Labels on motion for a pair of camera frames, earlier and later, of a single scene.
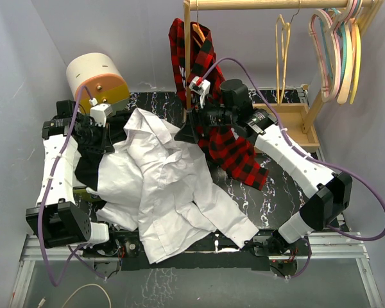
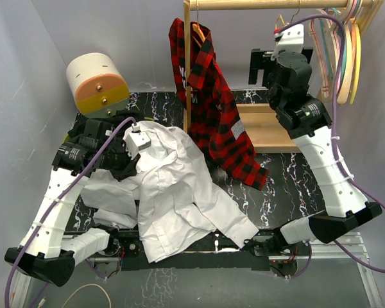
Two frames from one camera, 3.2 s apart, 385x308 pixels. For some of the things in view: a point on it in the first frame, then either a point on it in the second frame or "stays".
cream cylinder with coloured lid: x=103 y=82 stays
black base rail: x=128 y=248 stays
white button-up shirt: x=159 y=183 stays
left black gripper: x=104 y=145 → x=129 y=167
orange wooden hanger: x=197 y=29 stays
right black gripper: x=187 y=133 → x=258 y=61
